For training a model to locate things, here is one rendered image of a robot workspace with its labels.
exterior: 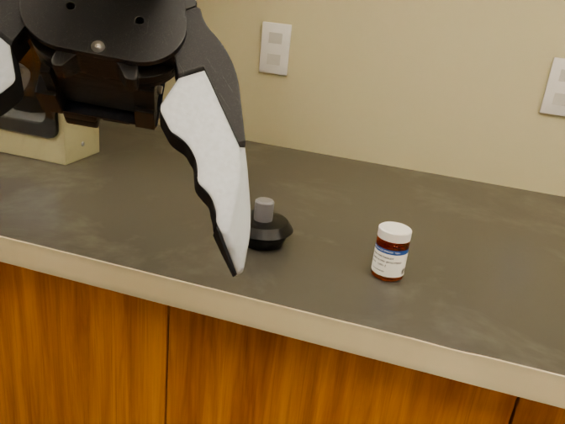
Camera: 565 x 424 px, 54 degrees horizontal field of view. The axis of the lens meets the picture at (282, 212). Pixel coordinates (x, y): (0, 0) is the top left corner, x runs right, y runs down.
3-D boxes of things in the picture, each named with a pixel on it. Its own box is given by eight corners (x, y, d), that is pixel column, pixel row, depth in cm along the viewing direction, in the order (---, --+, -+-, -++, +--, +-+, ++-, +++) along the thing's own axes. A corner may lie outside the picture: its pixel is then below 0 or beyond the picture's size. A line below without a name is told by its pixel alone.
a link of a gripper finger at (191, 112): (274, 263, 30) (193, 118, 31) (299, 238, 24) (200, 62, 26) (223, 291, 29) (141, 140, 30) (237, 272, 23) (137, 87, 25)
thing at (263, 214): (243, 224, 89) (245, 184, 86) (298, 236, 86) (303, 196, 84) (220, 246, 80) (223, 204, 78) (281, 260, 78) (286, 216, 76)
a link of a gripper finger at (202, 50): (267, 145, 27) (182, -3, 28) (273, 131, 25) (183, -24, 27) (178, 186, 25) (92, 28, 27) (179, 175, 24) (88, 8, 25)
